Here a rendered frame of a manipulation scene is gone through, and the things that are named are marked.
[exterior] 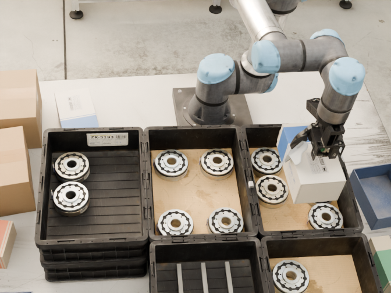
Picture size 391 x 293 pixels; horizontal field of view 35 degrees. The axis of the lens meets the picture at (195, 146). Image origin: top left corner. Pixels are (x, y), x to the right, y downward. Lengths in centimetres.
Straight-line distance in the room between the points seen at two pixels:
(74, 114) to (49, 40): 150
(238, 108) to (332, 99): 85
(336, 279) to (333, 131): 50
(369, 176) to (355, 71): 85
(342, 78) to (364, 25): 257
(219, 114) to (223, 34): 157
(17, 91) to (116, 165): 44
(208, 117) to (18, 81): 65
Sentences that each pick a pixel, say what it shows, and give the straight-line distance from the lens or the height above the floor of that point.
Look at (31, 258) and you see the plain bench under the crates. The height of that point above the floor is 70.
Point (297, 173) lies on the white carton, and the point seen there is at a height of 113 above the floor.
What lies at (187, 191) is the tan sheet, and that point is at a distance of 186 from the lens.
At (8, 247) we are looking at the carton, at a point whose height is 74.
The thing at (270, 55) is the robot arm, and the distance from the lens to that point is 139.
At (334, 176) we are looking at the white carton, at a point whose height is 113.
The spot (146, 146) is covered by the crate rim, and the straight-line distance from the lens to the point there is 183.
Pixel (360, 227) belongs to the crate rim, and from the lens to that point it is 178.
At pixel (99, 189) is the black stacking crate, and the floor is 83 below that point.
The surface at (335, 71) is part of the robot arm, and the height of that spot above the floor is 146.
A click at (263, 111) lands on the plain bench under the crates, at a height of 70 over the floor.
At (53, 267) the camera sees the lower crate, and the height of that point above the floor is 80.
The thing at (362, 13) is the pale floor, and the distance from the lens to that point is 401.
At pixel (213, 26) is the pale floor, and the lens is 368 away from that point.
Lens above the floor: 236
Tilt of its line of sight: 51 degrees down
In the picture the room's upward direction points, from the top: 7 degrees clockwise
